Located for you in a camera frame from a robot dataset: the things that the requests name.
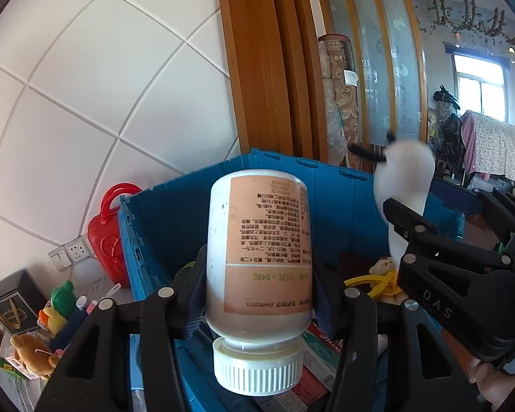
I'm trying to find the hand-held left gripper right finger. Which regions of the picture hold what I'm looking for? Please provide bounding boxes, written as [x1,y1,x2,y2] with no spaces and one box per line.
[311,262,483,412]

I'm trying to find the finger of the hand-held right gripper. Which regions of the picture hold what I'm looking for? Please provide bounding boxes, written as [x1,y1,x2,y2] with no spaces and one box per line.
[383,196,515,363]
[476,189,515,254]

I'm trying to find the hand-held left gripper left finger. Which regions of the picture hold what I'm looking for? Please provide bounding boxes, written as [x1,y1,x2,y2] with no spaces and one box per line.
[34,244,209,412]

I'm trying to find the yellow plush toy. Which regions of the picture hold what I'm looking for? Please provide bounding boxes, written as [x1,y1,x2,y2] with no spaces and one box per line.
[344,272,408,305]

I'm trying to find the white pill bottle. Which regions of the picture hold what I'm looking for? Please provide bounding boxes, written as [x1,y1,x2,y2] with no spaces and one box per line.
[205,171,313,396]

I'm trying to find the white plush toy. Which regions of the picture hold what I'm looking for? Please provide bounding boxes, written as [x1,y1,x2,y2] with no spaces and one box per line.
[347,139,435,267]

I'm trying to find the blue storage crate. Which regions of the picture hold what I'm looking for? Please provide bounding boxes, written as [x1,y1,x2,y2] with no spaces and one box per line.
[118,148,466,412]

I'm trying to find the brown teddy bear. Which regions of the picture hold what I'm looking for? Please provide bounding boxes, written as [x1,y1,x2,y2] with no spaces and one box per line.
[11,334,58,380]

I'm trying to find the person's right hand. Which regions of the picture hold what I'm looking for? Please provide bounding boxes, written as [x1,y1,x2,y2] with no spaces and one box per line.
[468,351,515,412]

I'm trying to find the red green medicine box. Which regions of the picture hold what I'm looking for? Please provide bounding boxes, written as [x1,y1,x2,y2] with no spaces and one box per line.
[302,324,345,389]

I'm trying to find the small tan bear plush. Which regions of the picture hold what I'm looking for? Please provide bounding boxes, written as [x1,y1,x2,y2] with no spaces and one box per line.
[368,256,408,305]

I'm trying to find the floral cloth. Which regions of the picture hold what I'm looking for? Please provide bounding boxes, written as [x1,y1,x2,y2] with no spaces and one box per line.
[461,112,515,190]

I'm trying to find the red toy suitcase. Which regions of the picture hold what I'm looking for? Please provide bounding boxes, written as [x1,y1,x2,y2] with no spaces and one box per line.
[88,183,142,289]

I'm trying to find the dark hanging clothes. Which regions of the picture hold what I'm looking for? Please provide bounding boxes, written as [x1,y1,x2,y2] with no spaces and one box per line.
[429,86,466,176]

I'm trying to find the yellow duck plush green hat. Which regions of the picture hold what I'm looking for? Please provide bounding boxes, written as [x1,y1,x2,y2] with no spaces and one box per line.
[38,281,89,337]

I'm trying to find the window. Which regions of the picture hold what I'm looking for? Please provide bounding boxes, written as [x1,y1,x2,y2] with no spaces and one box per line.
[453,54,509,123]

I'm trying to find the black gift box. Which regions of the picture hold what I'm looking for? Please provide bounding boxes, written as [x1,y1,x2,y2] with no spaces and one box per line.
[0,267,48,336]

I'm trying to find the rolled patterned carpet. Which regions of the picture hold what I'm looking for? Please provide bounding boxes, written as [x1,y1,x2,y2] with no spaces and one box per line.
[318,33,361,168]

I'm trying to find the hanging vine garland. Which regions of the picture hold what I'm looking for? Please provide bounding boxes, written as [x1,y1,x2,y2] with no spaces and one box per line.
[416,0,515,52]

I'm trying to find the wooden glass partition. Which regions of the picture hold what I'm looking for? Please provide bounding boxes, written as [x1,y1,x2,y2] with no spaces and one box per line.
[309,0,430,176]

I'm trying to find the wooden pillar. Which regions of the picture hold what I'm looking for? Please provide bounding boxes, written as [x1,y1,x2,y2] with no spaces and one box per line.
[215,0,331,166]

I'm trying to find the white wall socket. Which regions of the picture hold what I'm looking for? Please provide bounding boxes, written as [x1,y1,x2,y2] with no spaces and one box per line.
[64,238,91,264]

